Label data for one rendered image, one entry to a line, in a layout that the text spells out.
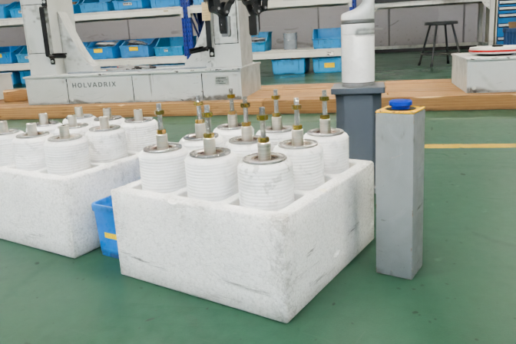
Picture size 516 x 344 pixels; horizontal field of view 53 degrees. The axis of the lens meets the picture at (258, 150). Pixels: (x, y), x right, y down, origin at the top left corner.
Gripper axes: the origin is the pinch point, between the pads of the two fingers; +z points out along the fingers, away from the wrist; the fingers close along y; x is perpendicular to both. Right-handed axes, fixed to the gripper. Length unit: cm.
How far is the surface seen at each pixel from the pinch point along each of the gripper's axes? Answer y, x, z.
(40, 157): 27, -44, 26
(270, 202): 10.8, 18.5, 28.1
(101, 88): -72, -230, 30
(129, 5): -221, -470, -37
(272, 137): -7.5, -0.5, 22.7
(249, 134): 0.2, 1.0, 20.5
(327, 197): -1.8, 19.6, 30.3
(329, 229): -2.3, 19.4, 36.7
